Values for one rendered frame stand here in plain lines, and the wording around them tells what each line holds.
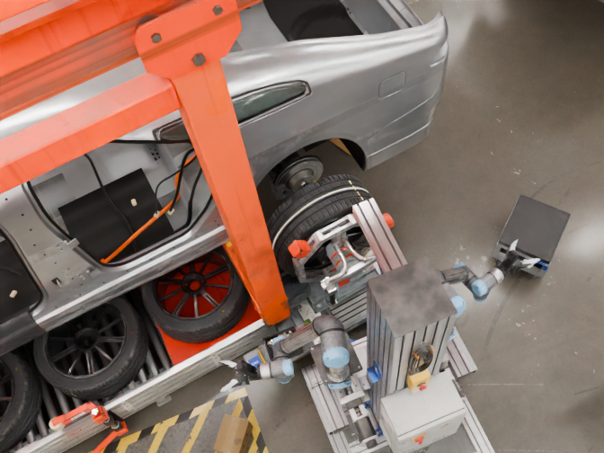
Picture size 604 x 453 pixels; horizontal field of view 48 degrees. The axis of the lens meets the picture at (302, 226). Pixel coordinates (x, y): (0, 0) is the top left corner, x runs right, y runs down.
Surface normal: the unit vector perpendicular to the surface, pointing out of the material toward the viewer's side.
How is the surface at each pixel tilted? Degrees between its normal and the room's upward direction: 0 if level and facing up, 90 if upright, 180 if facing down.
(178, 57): 90
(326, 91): 75
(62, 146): 90
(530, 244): 0
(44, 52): 90
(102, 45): 0
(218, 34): 90
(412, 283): 0
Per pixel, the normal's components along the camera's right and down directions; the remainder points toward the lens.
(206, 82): 0.48, 0.76
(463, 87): -0.08, -0.47
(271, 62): 0.24, -0.12
